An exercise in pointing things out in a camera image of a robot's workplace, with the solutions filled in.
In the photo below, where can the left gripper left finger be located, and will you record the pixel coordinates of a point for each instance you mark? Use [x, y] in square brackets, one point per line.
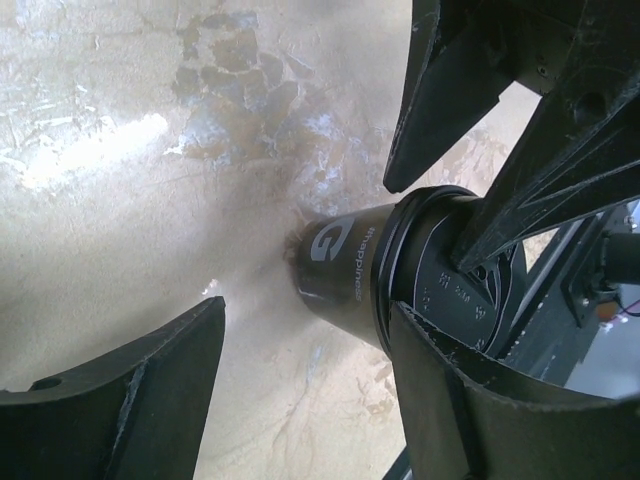
[136, 412]

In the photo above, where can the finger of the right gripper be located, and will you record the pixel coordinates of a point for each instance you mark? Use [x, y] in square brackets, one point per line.
[578, 155]
[462, 56]

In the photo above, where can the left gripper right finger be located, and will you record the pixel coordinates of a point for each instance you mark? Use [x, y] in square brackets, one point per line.
[467, 416]

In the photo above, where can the black cup lid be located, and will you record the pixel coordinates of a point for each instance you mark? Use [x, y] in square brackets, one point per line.
[412, 264]

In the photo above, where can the dark coffee cup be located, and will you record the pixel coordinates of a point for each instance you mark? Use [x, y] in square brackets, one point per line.
[334, 270]

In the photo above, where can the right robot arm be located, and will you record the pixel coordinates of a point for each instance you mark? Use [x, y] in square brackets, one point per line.
[563, 36]

